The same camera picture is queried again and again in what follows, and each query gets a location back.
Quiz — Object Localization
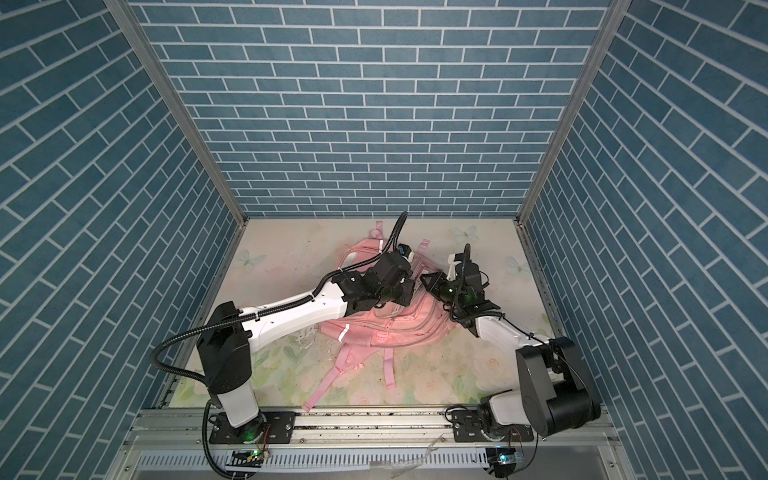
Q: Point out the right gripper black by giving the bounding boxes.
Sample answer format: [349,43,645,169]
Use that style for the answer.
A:
[420,272,465,311]

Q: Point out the pink student backpack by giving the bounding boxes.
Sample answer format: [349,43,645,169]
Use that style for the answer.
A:
[302,239,453,411]

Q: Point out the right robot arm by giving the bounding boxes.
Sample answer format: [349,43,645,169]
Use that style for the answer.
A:
[420,254,602,437]

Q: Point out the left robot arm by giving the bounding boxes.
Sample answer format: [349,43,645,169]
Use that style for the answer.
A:
[196,245,415,429]

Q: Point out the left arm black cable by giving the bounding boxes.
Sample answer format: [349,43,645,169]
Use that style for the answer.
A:
[148,211,409,480]

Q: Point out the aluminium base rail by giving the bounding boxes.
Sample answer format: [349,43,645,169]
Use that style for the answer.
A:
[107,406,634,479]

